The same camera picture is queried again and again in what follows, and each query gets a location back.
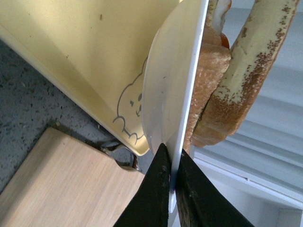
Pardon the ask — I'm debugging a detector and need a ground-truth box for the wooden cutting board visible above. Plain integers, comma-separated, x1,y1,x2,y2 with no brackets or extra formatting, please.
0,128,144,227

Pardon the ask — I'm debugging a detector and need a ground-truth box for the bread slice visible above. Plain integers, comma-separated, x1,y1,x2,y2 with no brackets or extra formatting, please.
183,0,231,153
190,0,299,147

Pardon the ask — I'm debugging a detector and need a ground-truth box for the metal cutting board handle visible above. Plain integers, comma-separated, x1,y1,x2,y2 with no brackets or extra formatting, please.
100,141,141,172

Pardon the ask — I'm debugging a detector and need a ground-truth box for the fried egg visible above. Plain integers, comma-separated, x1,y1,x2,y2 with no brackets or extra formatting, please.
213,0,232,49

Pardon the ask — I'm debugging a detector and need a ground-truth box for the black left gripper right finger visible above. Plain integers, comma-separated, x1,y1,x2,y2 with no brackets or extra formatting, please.
176,152,253,227

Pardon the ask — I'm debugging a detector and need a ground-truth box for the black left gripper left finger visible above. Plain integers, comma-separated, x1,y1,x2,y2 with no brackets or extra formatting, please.
114,143,171,227

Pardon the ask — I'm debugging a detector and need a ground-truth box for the grey curtain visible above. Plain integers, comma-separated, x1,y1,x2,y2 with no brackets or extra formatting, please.
190,5,303,227

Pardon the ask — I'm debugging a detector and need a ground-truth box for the white round plate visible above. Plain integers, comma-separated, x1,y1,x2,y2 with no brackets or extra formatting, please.
142,0,208,212

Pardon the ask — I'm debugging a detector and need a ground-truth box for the yellow bear tray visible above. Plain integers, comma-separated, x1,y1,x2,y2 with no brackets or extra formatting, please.
0,0,178,156

